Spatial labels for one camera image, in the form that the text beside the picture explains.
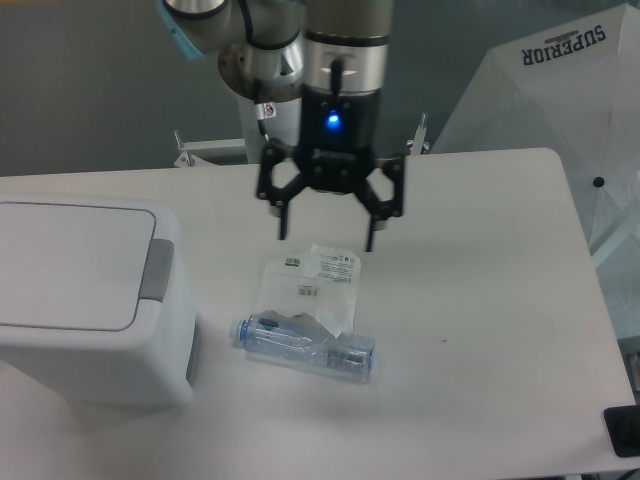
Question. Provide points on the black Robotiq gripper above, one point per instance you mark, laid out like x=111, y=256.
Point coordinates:
x=334, y=154

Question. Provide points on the white trash can grey button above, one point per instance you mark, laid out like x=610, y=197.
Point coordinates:
x=96, y=303

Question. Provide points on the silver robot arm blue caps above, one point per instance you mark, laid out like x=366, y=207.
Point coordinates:
x=313, y=72

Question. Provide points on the clear plastic packaging bag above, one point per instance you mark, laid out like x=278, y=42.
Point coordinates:
x=320, y=282

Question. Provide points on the crushed clear plastic bottle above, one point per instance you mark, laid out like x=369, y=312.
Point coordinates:
x=302, y=343

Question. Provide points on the white Superior umbrella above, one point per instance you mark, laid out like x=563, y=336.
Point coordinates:
x=573, y=89

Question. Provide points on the black device at table edge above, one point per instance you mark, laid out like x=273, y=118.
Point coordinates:
x=623, y=427

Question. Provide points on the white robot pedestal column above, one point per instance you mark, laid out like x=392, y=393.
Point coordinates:
x=267, y=120

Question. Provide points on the white pedestal base frame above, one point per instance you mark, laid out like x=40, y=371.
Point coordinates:
x=235, y=152

